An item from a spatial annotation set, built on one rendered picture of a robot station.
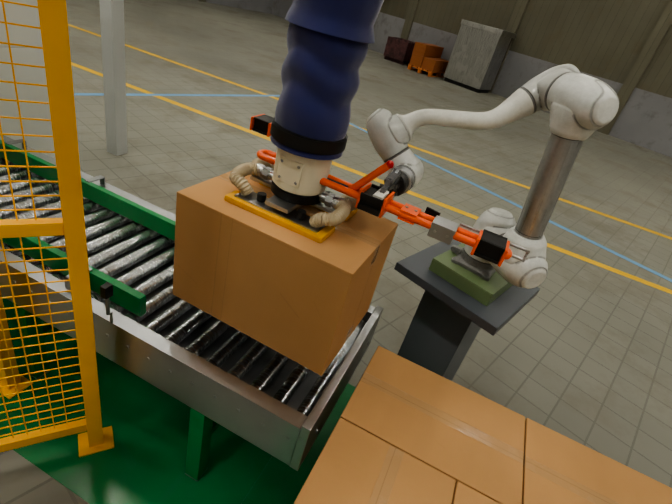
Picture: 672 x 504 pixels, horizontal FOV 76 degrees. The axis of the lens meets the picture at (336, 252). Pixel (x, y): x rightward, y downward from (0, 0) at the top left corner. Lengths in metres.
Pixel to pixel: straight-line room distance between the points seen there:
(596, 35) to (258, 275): 14.09
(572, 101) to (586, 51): 13.39
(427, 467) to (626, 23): 14.00
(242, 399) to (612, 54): 14.11
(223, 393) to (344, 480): 0.45
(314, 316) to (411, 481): 0.56
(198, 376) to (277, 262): 0.47
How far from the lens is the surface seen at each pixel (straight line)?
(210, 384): 1.47
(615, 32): 14.83
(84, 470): 2.01
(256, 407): 1.41
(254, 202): 1.32
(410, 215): 1.22
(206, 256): 1.40
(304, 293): 1.24
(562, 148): 1.60
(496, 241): 1.23
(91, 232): 2.20
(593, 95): 1.52
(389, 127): 1.51
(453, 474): 1.52
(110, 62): 4.15
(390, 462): 1.45
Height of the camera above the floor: 1.70
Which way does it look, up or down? 31 degrees down
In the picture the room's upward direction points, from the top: 15 degrees clockwise
